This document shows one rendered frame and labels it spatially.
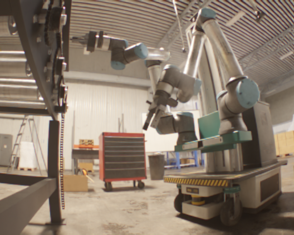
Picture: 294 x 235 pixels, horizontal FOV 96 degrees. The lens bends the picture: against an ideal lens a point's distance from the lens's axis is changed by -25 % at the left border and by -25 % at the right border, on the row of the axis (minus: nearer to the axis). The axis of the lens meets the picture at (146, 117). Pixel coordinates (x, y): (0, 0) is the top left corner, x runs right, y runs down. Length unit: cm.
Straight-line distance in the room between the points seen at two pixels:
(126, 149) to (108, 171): 45
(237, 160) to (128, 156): 194
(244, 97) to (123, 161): 225
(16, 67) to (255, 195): 141
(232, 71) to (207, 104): 59
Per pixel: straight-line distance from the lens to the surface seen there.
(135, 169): 287
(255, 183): 115
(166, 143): 518
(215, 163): 148
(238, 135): 104
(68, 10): 97
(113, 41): 113
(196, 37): 129
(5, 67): 85
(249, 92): 98
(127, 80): 1185
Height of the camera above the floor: 44
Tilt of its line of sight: 15 degrees up
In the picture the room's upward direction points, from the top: 3 degrees counter-clockwise
